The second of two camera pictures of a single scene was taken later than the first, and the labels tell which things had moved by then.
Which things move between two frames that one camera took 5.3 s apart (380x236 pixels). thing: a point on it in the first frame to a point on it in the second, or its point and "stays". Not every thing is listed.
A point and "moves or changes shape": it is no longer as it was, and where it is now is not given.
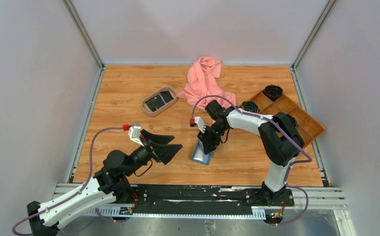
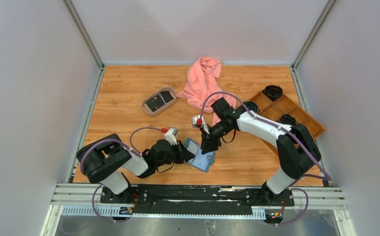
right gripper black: x=210 y=144 stays
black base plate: x=202 y=199 stays
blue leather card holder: x=199 y=155 moves or changes shape
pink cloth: x=202 y=88 stays
